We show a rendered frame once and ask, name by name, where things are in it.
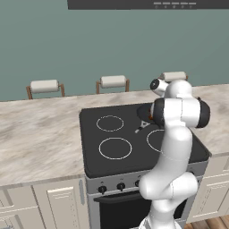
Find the dark frying pan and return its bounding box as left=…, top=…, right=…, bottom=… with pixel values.
left=134, top=102, right=157, bottom=134

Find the wooden stool with white cushion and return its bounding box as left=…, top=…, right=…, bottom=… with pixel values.
left=158, top=71, right=190, bottom=83
left=25, top=79, right=66, bottom=100
left=95, top=74, right=131, bottom=95

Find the black hob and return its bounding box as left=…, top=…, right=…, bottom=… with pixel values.
left=79, top=102, right=211, bottom=179

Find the steel oven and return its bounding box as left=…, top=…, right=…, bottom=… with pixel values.
left=84, top=160, right=209, bottom=229

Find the black oven door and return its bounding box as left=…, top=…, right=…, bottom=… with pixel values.
left=94, top=191, right=190, bottom=229

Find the cream cupboard door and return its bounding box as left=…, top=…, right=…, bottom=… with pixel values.
left=185, top=174, right=229, bottom=225
left=31, top=178, right=91, bottom=229

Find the dark range hood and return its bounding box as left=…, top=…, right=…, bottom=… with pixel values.
left=66, top=0, right=229, bottom=11

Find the cream drawer front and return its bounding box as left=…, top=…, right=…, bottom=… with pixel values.
left=0, top=187, right=38, bottom=210
left=0, top=207, right=47, bottom=229
left=205, top=155, right=229, bottom=179

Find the black oven door handle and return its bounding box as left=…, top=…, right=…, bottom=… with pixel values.
left=93, top=191, right=148, bottom=205

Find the grey cupboard door handle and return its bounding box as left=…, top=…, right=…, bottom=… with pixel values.
left=78, top=179, right=87, bottom=206

